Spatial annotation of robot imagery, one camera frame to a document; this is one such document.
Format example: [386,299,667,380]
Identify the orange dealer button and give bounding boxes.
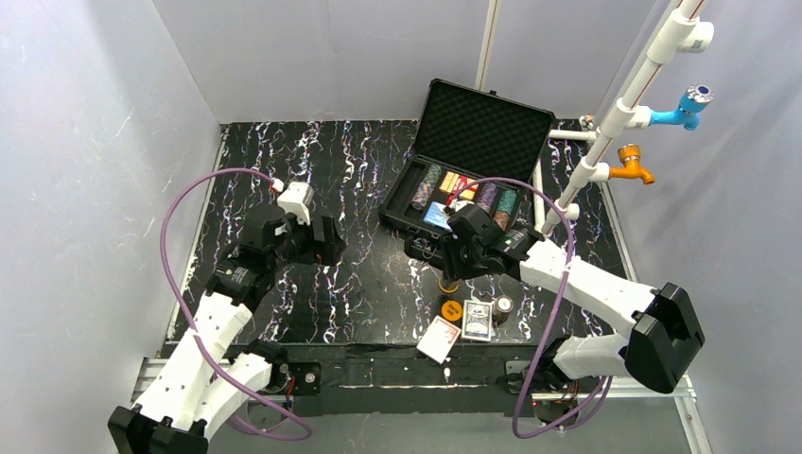
[438,279,460,294]
[441,300,463,323]

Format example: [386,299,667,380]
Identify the orange plastic tap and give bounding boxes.
[609,144,655,185]

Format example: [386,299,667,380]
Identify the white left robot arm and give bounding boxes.
[108,204,346,453]

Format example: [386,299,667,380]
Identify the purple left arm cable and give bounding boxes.
[159,166,315,442]

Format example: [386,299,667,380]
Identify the purple chip stack in case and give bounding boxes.
[476,183,498,215]

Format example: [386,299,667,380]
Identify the green chip stack in case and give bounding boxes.
[493,189,517,231]

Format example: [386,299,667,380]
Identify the blue card deck in case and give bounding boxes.
[423,201,451,232]

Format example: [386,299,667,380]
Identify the red playing card deck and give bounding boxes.
[416,316,462,364]

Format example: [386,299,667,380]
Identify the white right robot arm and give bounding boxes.
[439,202,706,393]

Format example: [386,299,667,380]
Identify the blue plastic tap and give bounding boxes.
[649,84,714,131]

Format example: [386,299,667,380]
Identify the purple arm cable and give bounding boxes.
[457,177,614,440]
[159,166,315,442]

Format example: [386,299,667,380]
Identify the black poker set case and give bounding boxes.
[378,79,556,268]

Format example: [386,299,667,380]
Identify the grey chip stack in case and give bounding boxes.
[410,164,443,211]

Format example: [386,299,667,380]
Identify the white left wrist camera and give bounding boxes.
[277,182,314,225]

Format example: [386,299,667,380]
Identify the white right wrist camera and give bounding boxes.
[443,198,474,217]

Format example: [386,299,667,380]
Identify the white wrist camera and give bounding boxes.
[443,198,474,217]
[277,182,314,225]

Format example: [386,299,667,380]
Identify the white pvc pipe frame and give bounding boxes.
[537,0,715,236]

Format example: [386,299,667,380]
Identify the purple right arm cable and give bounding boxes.
[457,177,614,440]

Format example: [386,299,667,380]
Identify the brown poker chip stack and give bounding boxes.
[492,295,514,326]

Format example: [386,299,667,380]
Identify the blue playing card deck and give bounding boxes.
[461,300,493,342]

